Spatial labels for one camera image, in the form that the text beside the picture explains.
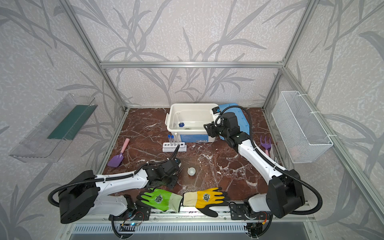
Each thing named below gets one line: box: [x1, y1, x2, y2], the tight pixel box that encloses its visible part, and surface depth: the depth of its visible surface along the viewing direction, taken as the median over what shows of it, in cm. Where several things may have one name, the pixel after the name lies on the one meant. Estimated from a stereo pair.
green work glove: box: [135, 188, 183, 213], surface depth 78 cm
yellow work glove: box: [182, 187, 231, 218], surface depth 77 cm
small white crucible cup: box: [187, 167, 196, 177], surface depth 86 cm
